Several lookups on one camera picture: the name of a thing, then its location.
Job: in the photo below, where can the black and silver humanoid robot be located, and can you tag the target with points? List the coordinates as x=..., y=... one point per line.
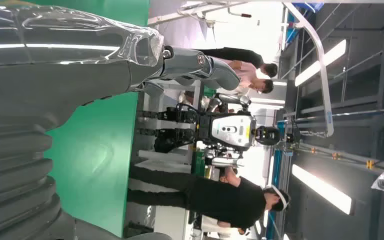
x=231, y=130

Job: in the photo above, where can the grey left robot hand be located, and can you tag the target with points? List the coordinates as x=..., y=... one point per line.
x=62, y=79

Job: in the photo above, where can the white gantry frame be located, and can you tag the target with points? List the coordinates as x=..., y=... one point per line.
x=322, y=66

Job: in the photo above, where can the white ceiling light panel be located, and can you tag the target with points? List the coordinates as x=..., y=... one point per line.
x=321, y=188
x=321, y=63

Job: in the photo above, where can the person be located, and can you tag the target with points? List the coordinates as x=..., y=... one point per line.
x=235, y=54
x=225, y=200
x=250, y=76

